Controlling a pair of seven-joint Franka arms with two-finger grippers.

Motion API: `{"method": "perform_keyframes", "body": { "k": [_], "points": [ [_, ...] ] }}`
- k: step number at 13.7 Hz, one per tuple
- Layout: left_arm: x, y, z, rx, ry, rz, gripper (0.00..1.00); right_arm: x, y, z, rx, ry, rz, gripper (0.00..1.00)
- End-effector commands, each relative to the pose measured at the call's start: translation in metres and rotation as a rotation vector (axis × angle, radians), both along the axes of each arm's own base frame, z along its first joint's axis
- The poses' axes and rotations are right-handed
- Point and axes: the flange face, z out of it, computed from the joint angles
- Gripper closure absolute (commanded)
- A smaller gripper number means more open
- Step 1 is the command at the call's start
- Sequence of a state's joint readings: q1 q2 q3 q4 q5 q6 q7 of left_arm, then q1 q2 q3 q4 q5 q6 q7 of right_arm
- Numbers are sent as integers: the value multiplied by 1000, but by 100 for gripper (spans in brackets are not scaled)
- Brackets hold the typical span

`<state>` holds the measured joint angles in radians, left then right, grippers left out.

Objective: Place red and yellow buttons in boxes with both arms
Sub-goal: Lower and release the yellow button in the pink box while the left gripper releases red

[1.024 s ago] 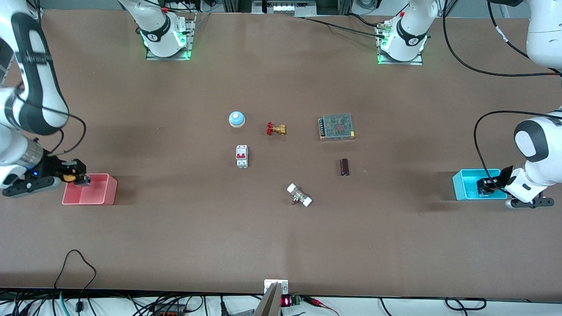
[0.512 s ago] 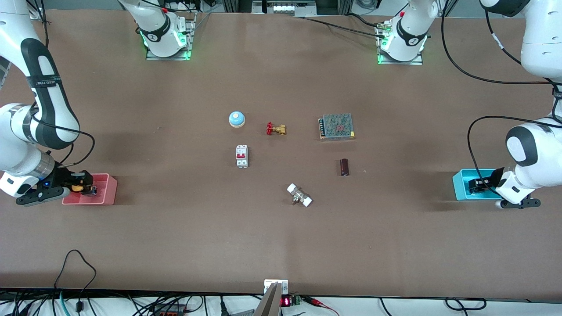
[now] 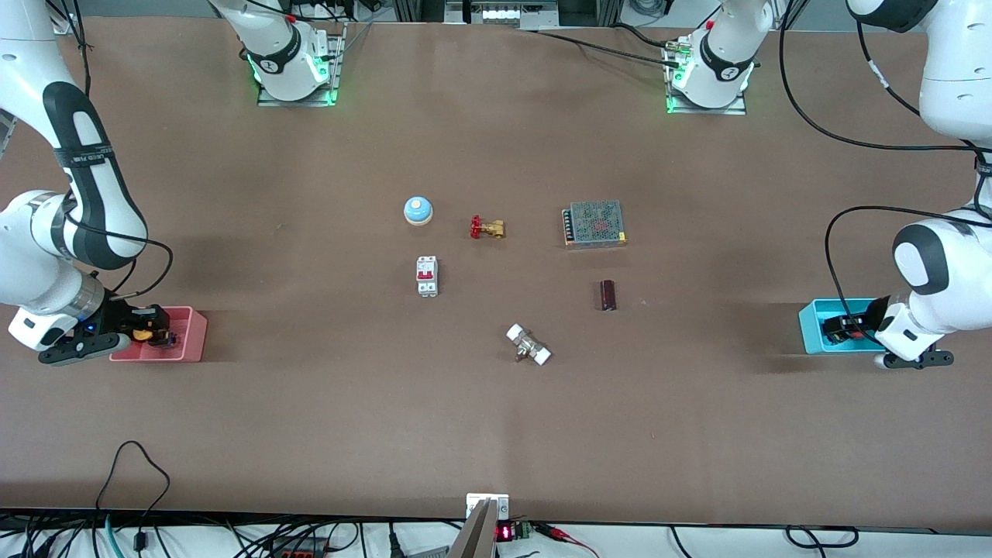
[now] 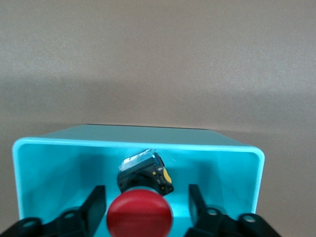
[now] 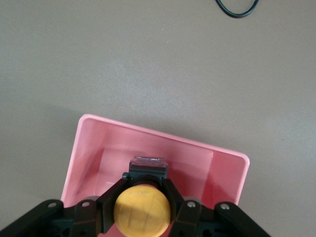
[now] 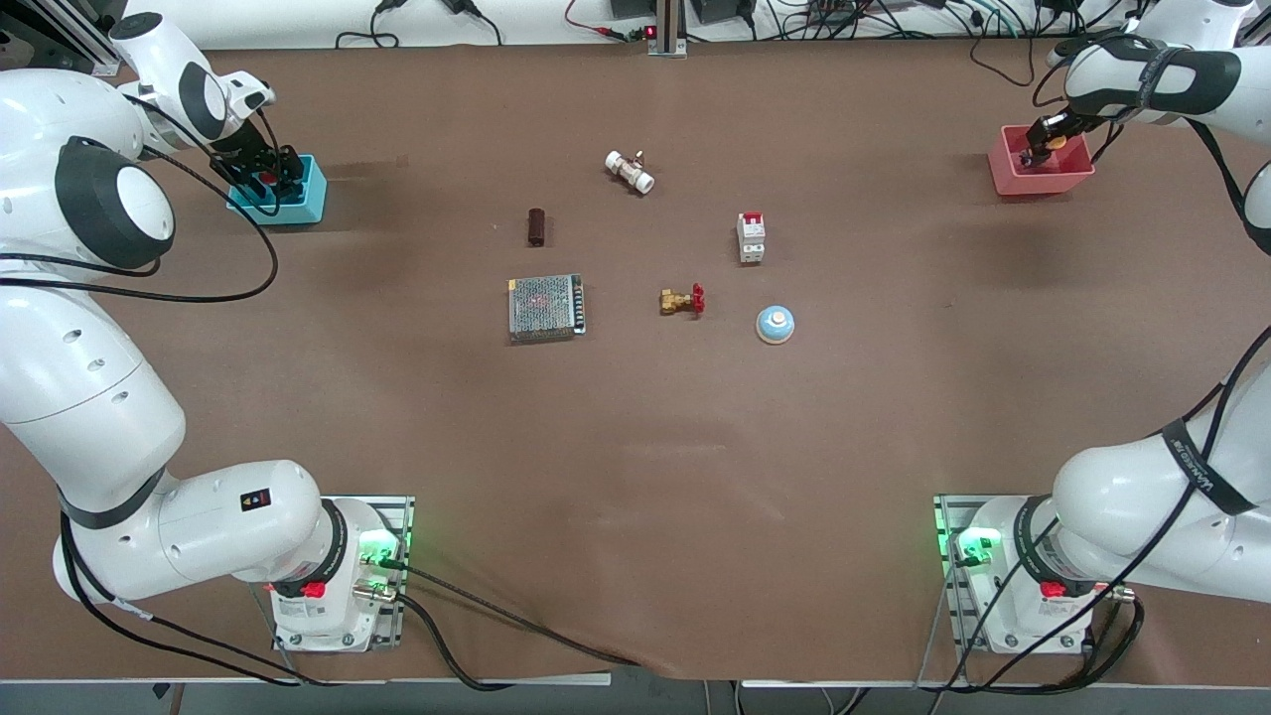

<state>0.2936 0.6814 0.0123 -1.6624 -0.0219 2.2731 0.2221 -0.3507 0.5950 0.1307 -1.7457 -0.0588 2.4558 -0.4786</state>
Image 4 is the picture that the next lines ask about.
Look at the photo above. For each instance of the red mushroom push button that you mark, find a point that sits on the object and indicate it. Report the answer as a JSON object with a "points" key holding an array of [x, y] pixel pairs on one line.
{"points": [[139, 214]]}

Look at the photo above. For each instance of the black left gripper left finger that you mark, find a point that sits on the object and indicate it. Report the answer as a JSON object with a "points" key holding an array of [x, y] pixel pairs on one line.
{"points": [[95, 209]]}

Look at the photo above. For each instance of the teal plastic box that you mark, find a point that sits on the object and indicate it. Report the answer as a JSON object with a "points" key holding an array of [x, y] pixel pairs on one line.
{"points": [[61, 168]]}

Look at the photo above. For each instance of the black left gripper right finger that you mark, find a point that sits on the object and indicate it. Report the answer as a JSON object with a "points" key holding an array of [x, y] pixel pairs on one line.
{"points": [[197, 209]]}

